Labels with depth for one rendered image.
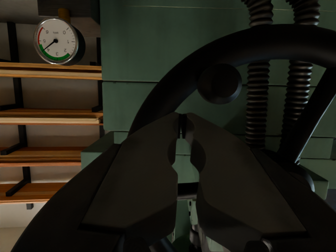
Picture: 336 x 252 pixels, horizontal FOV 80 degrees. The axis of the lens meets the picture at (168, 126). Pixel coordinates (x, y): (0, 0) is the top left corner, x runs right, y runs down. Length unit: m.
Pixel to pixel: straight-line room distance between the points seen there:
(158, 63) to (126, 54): 0.06
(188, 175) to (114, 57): 0.25
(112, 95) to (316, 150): 0.38
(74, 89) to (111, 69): 2.56
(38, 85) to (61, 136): 0.70
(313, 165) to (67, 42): 0.46
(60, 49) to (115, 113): 0.13
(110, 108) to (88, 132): 2.57
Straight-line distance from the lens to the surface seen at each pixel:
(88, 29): 0.42
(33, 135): 3.20
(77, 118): 2.36
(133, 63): 0.37
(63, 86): 2.97
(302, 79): 0.28
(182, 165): 0.39
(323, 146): 0.47
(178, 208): 0.72
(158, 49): 0.37
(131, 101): 0.37
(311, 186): 0.22
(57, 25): 0.35
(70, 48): 0.33
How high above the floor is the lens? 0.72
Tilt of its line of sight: 10 degrees up
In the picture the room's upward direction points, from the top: 178 degrees counter-clockwise
